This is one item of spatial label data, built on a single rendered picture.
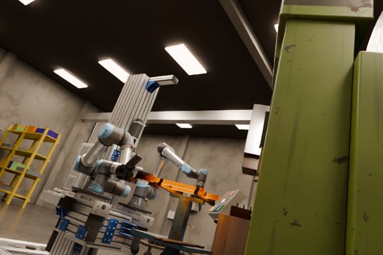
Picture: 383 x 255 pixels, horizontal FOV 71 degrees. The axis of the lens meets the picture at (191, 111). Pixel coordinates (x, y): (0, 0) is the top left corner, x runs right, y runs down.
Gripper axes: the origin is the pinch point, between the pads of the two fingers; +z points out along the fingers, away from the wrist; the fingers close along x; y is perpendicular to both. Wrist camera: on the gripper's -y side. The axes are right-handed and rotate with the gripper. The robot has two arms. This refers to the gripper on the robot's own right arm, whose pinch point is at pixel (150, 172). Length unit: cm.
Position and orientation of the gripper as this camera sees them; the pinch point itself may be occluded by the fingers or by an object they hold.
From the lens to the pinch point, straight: 155.2
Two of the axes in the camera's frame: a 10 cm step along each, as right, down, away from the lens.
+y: -2.7, 8.8, -3.9
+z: 9.0, 1.0, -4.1
